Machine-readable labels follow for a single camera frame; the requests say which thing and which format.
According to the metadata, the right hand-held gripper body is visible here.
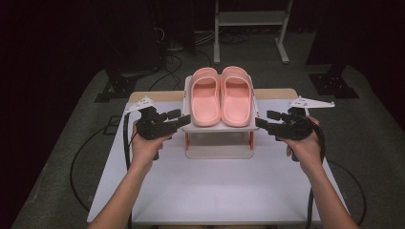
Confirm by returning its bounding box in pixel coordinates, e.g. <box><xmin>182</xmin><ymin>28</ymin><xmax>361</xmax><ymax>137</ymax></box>
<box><xmin>275</xmin><ymin>95</ymin><xmax>336</xmax><ymax>142</ymax></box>

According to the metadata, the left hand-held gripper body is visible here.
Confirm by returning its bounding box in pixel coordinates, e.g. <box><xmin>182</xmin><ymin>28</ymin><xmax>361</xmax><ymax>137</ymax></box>
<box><xmin>125</xmin><ymin>95</ymin><xmax>177</xmax><ymax>141</ymax></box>

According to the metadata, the white and orange shoe rack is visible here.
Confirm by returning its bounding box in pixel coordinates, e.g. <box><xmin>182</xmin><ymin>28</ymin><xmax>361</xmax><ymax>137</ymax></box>
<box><xmin>181</xmin><ymin>74</ymin><xmax>261</xmax><ymax>160</ymax></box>

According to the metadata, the person's left hand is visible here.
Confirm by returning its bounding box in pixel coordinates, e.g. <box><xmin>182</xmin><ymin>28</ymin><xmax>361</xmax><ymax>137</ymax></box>
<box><xmin>130</xmin><ymin>121</ymin><xmax>173</xmax><ymax>167</ymax></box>

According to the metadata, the white metal stand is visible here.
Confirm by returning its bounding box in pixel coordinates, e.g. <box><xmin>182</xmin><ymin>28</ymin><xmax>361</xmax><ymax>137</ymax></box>
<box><xmin>213</xmin><ymin>0</ymin><xmax>291</xmax><ymax>65</ymax></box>

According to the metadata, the black stand base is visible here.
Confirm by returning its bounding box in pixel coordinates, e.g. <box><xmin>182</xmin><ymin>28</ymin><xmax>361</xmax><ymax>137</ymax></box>
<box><xmin>308</xmin><ymin>63</ymin><xmax>360</xmax><ymax>100</ymax></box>
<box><xmin>94</xmin><ymin>67</ymin><xmax>139</xmax><ymax>104</ymax></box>

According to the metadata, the bundle of floor cables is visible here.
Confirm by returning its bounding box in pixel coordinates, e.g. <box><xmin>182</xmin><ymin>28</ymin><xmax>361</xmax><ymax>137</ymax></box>
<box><xmin>147</xmin><ymin>27</ymin><xmax>218</xmax><ymax>92</ymax></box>

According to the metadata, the black square floor frame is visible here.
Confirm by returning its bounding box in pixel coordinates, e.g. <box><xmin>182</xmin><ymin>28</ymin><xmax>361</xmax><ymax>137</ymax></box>
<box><xmin>101</xmin><ymin>115</ymin><xmax>124</xmax><ymax>136</ymax></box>

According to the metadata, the pink slipper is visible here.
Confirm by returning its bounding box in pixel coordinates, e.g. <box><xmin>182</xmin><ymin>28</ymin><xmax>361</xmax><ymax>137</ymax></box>
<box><xmin>190</xmin><ymin>66</ymin><xmax>223</xmax><ymax>127</ymax></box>
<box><xmin>220</xmin><ymin>65</ymin><xmax>253</xmax><ymax>128</ymax></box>

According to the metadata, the person's right hand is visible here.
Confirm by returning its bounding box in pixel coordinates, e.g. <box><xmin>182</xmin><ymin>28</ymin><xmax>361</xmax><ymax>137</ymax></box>
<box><xmin>286</xmin><ymin>115</ymin><xmax>323</xmax><ymax>175</ymax></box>

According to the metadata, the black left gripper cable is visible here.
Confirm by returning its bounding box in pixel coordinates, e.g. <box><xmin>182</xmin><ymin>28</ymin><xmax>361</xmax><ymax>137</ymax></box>
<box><xmin>122</xmin><ymin>113</ymin><xmax>134</xmax><ymax>229</ymax></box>

